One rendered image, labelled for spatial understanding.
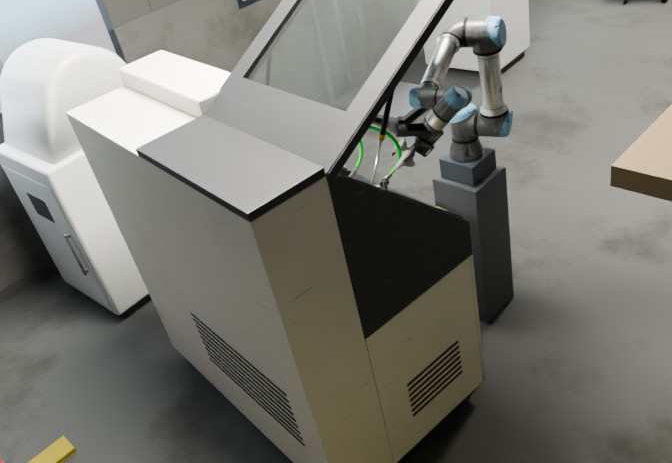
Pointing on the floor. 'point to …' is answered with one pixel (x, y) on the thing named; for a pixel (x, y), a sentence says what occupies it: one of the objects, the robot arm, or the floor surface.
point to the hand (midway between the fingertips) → (394, 160)
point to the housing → (241, 270)
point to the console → (175, 81)
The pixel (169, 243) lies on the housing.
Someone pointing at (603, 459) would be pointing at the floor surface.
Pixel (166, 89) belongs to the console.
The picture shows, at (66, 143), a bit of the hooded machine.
